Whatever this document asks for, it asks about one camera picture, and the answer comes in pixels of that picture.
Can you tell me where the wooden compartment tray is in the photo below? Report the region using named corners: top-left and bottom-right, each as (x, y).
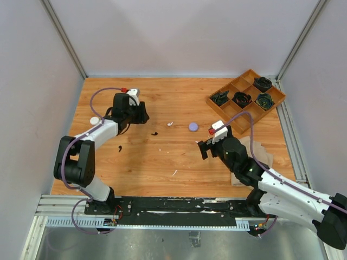
top-left (206, 69), bottom-right (286, 134)

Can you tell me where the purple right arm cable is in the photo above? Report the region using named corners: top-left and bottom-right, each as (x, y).
top-left (214, 110), bottom-right (347, 239)

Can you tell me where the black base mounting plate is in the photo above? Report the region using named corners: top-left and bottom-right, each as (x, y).
top-left (84, 197), bottom-right (266, 228)

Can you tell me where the black orange rolled tie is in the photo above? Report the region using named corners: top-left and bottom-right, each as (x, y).
top-left (232, 92), bottom-right (252, 108)

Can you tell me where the black dotted rolled tie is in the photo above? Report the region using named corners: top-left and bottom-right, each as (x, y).
top-left (253, 77), bottom-right (272, 93)

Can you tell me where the dark green rolled tie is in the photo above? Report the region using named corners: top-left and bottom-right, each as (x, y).
top-left (210, 90), bottom-right (229, 107)

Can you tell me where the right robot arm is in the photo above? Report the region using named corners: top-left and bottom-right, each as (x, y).
top-left (198, 127), bottom-right (346, 250)

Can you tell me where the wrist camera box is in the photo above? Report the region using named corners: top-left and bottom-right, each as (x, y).
top-left (211, 120), bottom-right (228, 144)
top-left (126, 88), bottom-right (140, 106)

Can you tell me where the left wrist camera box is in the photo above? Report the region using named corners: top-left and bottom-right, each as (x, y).
top-left (126, 88), bottom-right (140, 106)

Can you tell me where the beige folded cloth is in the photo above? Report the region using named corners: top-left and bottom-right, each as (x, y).
top-left (230, 136), bottom-right (274, 187)

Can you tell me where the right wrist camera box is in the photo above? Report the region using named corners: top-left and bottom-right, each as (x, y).
top-left (211, 120), bottom-right (228, 144)

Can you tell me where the aluminium frame rail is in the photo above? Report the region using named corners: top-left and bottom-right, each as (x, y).
top-left (40, 0), bottom-right (88, 80)

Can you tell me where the white round charging case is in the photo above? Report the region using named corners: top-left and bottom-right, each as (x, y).
top-left (89, 116), bottom-right (100, 126)

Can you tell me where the purple earbud charging case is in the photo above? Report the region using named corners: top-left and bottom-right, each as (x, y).
top-left (188, 122), bottom-right (199, 132)

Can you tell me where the blue yellow rolled tie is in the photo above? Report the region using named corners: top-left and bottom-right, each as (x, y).
top-left (255, 93), bottom-right (274, 111)

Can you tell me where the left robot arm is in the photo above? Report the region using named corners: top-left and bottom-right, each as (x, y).
top-left (53, 88), bottom-right (149, 215)

